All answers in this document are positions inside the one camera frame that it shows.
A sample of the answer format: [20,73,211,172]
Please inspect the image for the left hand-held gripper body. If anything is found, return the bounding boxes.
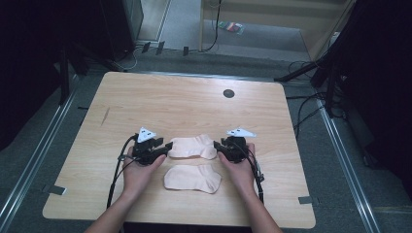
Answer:
[131,126,165,167]

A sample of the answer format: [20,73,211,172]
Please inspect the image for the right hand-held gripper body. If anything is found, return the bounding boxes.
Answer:
[221,127,258,164]

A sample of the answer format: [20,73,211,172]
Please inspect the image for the pale pink ankle sock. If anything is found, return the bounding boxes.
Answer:
[167,133,218,160]
[163,163,223,195]

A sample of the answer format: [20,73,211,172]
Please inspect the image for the person's right hand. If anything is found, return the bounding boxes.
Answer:
[217,143,258,196]

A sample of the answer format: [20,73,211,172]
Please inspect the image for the person's left hand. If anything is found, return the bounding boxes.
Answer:
[121,146,167,196]

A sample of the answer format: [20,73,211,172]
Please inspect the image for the grey tape strip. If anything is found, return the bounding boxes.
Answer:
[297,195,317,206]
[42,183,68,196]

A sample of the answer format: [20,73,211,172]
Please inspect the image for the colourful packet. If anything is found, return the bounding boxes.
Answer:
[218,20,246,36]

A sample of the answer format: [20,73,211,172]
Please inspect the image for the dark cabinet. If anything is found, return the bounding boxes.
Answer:
[99,0,145,54]

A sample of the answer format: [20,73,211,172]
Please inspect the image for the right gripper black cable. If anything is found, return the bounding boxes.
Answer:
[235,142,265,206]

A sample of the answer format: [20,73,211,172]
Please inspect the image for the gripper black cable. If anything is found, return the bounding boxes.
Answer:
[235,142,265,206]
[106,133,140,209]

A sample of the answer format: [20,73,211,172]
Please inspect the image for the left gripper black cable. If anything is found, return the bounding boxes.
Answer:
[106,133,140,209]

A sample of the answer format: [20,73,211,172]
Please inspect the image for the black floor cables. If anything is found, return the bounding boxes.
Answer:
[286,59,328,139]

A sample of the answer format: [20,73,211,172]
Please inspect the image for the metal floor rail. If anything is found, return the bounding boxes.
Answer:
[0,72,80,225]
[315,96,382,233]

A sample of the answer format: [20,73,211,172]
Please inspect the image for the black hanging cable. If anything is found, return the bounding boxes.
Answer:
[202,0,223,53]

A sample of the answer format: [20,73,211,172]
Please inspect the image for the light wooden frame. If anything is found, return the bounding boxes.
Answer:
[198,0,358,61]

